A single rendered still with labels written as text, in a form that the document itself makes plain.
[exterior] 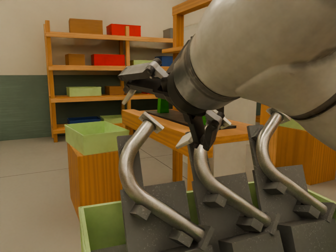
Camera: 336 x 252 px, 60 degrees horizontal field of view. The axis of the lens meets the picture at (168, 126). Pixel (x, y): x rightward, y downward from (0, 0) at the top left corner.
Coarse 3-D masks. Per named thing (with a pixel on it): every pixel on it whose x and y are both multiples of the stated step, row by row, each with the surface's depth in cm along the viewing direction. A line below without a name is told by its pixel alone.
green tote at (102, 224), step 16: (192, 192) 80; (80, 208) 70; (96, 208) 71; (112, 208) 73; (192, 208) 81; (80, 224) 63; (96, 224) 72; (112, 224) 74; (80, 240) 68; (96, 240) 73; (112, 240) 74
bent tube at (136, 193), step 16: (144, 112) 62; (144, 128) 62; (160, 128) 63; (128, 144) 60; (128, 160) 59; (128, 176) 58; (128, 192) 58; (144, 192) 59; (160, 208) 59; (176, 224) 60; (192, 224) 61
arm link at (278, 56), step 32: (224, 0) 24; (256, 0) 21; (288, 0) 19; (320, 0) 18; (224, 32) 24; (256, 32) 22; (288, 32) 20; (320, 32) 20; (192, 64) 31; (224, 64) 26; (256, 64) 24; (288, 64) 23; (320, 64) 23; (256, 96) 28; (288, 96) 26; (320, 96) 25
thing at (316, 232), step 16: (256, 128) 78; (256, 160) 75; (256, 176) 74; (288, 176) 77; (304, 176) 78; (256, 192) 74; (272, 208) 74; (288, 208) 75; (288, 224) 70; (304, 224) 69; (320, 224) 70; (288, 240) 69; (304, 240) 68; (320, 240) 69
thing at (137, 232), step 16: (160, 192) 65; (176, 192) 66; (128, 208) 62; (176, 208) 65; (128, 224) 61; (144, 224) 62; (160, 224) 63; (128, 240) 60; (144, 240) 61; (160, 240) 62
